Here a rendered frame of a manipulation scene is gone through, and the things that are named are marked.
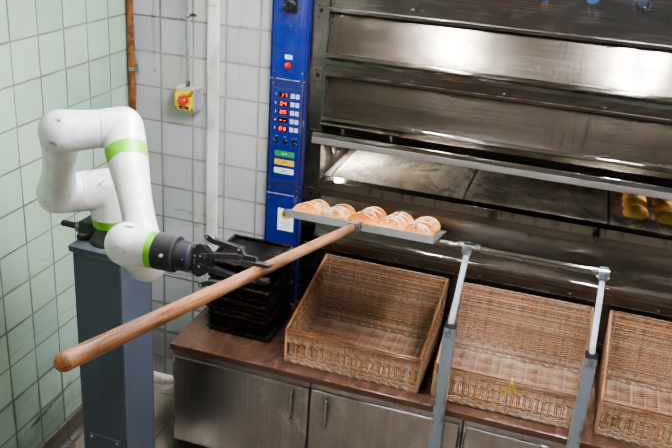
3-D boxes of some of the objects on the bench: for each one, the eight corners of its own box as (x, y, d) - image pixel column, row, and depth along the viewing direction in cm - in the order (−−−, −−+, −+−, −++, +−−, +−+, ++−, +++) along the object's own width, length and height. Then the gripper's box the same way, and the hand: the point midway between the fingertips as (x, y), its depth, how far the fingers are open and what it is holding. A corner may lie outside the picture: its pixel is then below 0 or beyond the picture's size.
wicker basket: (449, 335, 351) (457, 278, 341) (584, 364, 337) (596, 305, 326) (427, 398, 307) (435, 335, 297) (581, 434, 293) (595, 369, 283)
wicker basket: (321, 306, 367) (325, 251, 357) (444, 334, 352) (451, 277, 342) (280, 362, 324) (283, 300, 314) (419, 396, 309) (426, 332, 298)
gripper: (189, 221, 202) (279, 239, 196) (182, 283, 204) (270, 303, 198) (176, 224, 195) (268, 243, 189) (167, 289, 196) (259, 309, 190)
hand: (256, 271), depth 194 cm, fingers closed on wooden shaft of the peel, 3 cm apart
